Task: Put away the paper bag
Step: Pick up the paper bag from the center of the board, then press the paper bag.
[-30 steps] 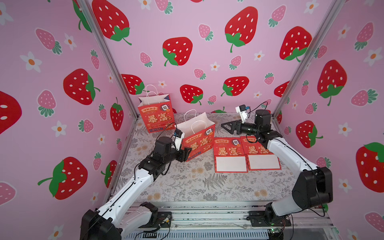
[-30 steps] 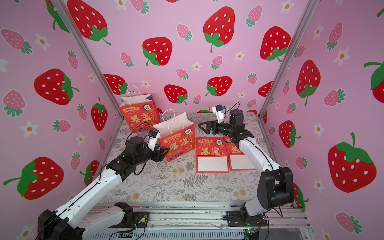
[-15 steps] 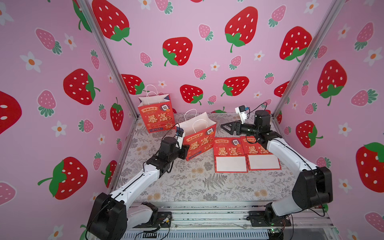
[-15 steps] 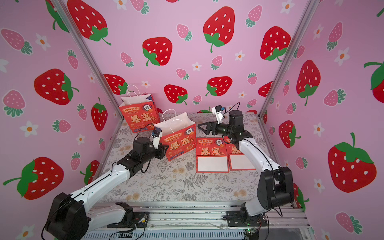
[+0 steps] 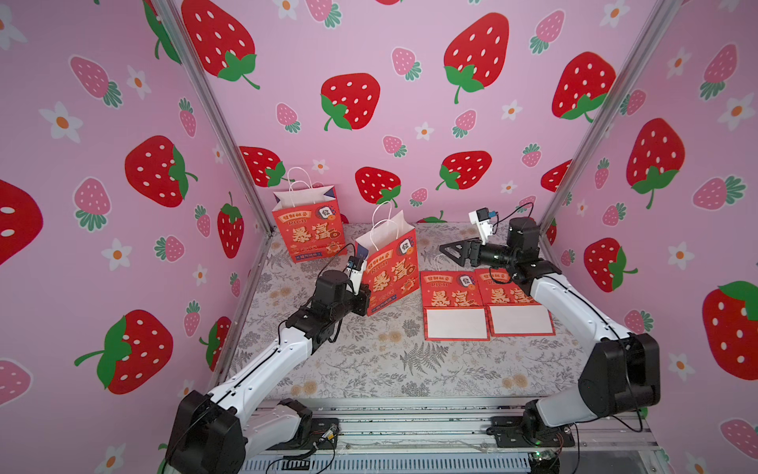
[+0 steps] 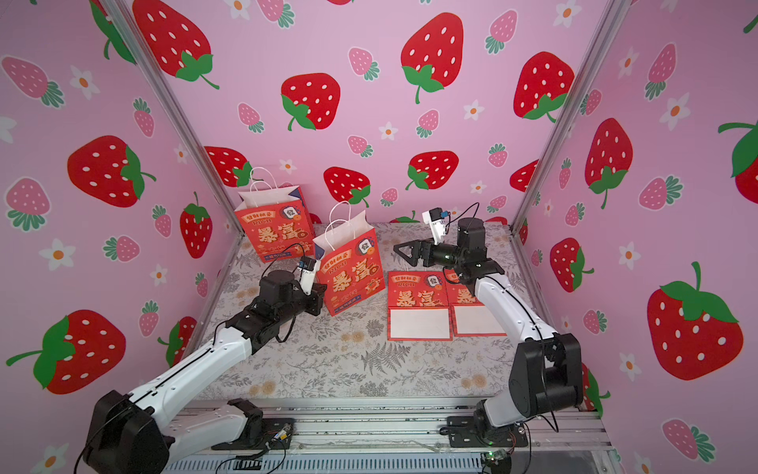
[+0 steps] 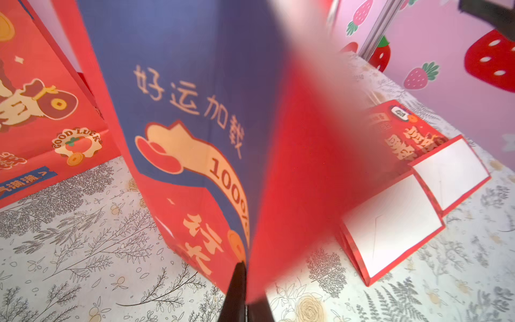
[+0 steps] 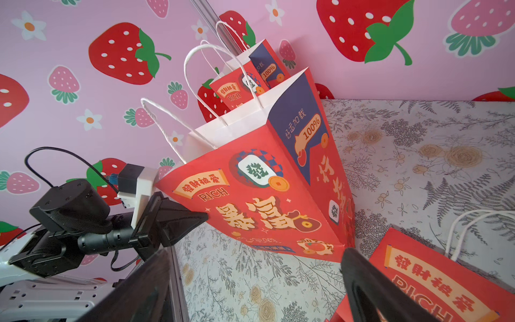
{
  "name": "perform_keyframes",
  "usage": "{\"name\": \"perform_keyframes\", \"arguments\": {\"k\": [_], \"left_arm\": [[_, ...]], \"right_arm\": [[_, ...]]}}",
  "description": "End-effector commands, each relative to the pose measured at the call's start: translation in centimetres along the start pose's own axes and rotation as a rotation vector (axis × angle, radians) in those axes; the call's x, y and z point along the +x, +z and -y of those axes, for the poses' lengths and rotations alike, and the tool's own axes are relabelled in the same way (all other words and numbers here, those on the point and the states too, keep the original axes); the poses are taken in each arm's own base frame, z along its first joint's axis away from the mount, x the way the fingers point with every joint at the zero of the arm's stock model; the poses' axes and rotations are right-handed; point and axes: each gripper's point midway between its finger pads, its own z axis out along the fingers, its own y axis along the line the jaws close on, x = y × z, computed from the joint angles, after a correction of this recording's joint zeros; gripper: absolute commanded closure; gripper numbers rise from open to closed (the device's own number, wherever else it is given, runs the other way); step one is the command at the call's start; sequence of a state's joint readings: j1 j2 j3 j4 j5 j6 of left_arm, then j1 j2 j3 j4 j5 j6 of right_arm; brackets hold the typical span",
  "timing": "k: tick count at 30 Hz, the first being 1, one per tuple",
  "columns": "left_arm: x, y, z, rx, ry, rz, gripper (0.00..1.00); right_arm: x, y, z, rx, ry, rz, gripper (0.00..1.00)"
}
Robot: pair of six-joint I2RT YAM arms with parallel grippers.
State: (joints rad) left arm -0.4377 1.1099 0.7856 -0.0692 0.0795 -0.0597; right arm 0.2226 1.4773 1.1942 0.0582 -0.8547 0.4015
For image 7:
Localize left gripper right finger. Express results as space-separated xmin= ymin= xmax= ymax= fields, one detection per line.
xmin=247 ymin=297 xmax=275 ymax=322

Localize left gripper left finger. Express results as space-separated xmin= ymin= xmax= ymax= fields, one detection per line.
xmin=217 ymin=262 xmax=247 ymax=322

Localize red paper bag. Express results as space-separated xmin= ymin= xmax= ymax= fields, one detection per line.
xmin=50 ymin=0 xmax=407 ymax=305
xmin=1 ymin=1 xmax=119 ymax=206
xmin=367 ymin=100 xmax=491 ymax=216
xmin=335 ymin=168 xmax=447 ymax=287

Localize right aluminium frame post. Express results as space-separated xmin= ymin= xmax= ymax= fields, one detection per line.
xmin=358 ymin=0 xmax=402 ymax=61

